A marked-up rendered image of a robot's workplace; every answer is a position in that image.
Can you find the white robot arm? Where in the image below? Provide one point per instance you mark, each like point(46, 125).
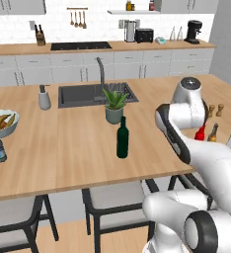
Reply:
point(216, 164)

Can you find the green glass wine bottle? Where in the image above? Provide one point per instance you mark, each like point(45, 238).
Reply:
point(122, 140)

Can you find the potted green plant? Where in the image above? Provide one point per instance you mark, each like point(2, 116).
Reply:
point(114, 107)

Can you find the dark grey sink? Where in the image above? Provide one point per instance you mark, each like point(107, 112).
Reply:
point(79, 95)

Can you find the grey sink tap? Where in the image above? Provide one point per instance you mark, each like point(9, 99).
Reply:
point(102, 74)

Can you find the grey cushioned black stool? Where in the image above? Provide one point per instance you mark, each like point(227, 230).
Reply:
point(12, 210)
point(115, 199)

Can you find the grey base cupboard run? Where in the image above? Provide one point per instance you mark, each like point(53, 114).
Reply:
point(71, 67)

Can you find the grey soap dispenser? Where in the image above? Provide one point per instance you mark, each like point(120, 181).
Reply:
point(44, 100)

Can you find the red bottle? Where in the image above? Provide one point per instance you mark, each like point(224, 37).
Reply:
point(200, 134)

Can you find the black hob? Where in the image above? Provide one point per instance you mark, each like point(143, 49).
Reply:
point(81, 45)

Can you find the black toaster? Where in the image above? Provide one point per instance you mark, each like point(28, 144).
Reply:
point(144, 35)

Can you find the silver paper towel holder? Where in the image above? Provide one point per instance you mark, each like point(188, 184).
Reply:
point(130, 31)

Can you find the small teal kitchen scale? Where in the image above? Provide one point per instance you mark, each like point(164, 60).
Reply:
point(160, 40)

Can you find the wooden shaker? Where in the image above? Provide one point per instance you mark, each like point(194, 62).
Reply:
point(220, 110)
point(211, 111)

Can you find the amber glass bottle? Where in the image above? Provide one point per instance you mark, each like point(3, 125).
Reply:
point(213, 135)

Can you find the white tapered bottle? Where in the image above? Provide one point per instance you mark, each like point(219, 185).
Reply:
point(180, 34)
point(172, 34)

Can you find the pale blue fruit bowl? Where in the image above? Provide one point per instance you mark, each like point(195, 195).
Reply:
point(4, 131)

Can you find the yellow banana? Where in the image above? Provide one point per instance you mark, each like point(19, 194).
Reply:
point(1, 121)

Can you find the wooden knife block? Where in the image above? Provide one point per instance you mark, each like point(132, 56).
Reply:
point(40, 38)

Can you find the amber jar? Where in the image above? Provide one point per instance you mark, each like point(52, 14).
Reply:
point(129, 5)

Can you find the black coffee machine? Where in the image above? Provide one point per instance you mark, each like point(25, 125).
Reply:
point(193, 32)

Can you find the red jar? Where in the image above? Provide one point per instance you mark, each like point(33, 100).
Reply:
point(151, 5)

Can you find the grey wall socket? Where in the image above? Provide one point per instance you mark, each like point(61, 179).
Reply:
point(121, 23)
point(32, 25)

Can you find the rail with hanging wooden tools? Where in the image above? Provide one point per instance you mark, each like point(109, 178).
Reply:
point(77, 18)

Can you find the white wall shelf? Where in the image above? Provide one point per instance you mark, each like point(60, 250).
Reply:
point(134, 12)

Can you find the grey wall cupboard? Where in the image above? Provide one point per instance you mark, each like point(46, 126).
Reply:
point(17, 6)
point(186, 6)

